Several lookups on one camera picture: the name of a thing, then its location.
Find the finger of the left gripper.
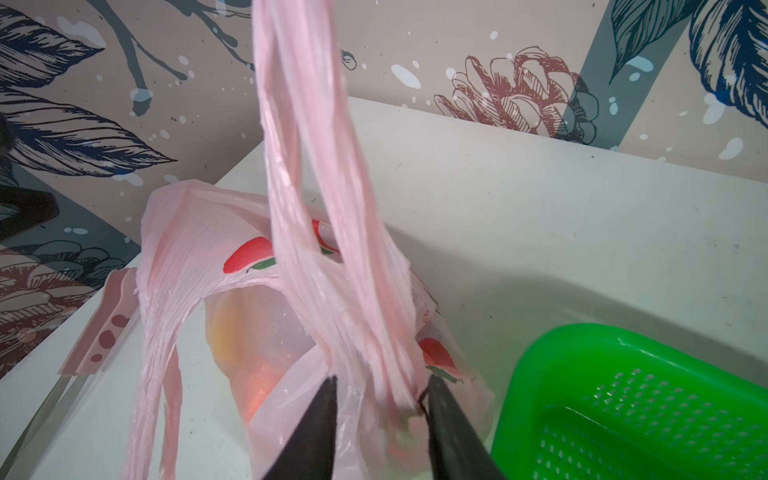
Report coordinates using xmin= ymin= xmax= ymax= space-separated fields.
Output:
xmin=1 ymin=115 xmax=60 ymax=240

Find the pink plastic bag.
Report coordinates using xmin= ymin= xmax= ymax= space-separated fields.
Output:
xmin=123 ymin=1 xmax=494 ymax=479

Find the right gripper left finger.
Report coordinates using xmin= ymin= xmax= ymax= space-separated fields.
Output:
xmin=263 ymin=376 xmax=338 ymax=480

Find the orange fruit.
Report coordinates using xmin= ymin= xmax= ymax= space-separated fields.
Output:
xmin=204 ymin=286 xmax=315 ymax=424

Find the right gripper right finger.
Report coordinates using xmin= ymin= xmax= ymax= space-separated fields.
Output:
xmin=424 ymin=375 xmax=505 ymax=480

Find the green plastic basket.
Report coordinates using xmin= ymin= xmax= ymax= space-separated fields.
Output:
xmin=491 ymin=324 xmax=767 ymax=479

